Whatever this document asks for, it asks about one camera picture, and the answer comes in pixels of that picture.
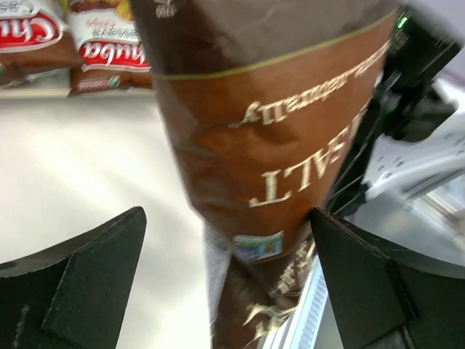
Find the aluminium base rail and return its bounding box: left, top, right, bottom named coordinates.
left=267, top=174, right=465, bottom=349

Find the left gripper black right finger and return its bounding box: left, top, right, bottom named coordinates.
left=309, top=208, right=464, bottom=348

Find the brown Kettle sea salt bag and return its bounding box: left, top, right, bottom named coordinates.
left=131, top=1, right=398, bottom=348

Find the brown Chuba chips bag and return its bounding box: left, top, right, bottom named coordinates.
left=63, top=0, right=152, bottom=94
left=1, top=0, right=82, bottom=89

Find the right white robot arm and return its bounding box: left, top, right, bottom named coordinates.
left=325, top=2, right=464, bottom=214

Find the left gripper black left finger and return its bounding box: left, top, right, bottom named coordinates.
left=1, top=206, right=146, bottom=349

